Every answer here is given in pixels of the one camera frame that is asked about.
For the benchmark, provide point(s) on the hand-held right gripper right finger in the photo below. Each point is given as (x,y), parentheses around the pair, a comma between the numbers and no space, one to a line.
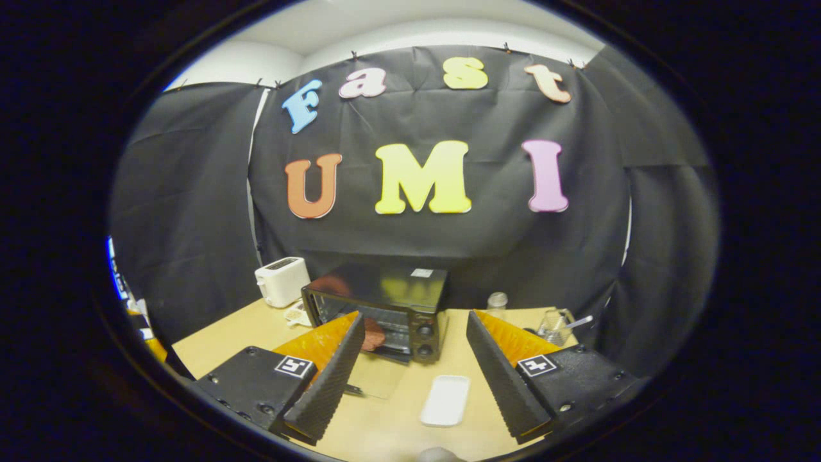
(500,385)

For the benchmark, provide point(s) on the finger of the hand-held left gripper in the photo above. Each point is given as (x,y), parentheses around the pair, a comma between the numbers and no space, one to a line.
(157,350)

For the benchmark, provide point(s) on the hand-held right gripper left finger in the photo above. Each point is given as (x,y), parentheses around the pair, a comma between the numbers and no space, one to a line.
(327,391)

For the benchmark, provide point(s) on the brown fried meat piece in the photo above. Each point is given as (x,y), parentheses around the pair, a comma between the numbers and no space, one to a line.
(375,339)

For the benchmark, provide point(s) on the black electric oven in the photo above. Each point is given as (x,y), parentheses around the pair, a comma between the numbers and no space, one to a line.
(410,289)

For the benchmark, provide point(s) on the white rectangular tray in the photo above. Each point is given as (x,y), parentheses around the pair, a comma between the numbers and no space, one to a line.
(444,401)

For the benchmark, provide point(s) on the white divided snack plate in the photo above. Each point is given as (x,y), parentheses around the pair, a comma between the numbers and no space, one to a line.
(298,316)

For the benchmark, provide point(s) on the clear glass bottle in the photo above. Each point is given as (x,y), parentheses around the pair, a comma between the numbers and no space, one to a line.
(497,301)

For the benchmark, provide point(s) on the blue lit screen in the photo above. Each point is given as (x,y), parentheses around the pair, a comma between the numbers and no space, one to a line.
(115,269)

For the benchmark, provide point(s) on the white toaster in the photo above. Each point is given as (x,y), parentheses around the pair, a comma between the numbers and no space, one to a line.
(282,282)

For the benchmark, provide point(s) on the black backdrop cloth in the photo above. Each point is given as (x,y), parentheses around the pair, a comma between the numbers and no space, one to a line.
(410,237)

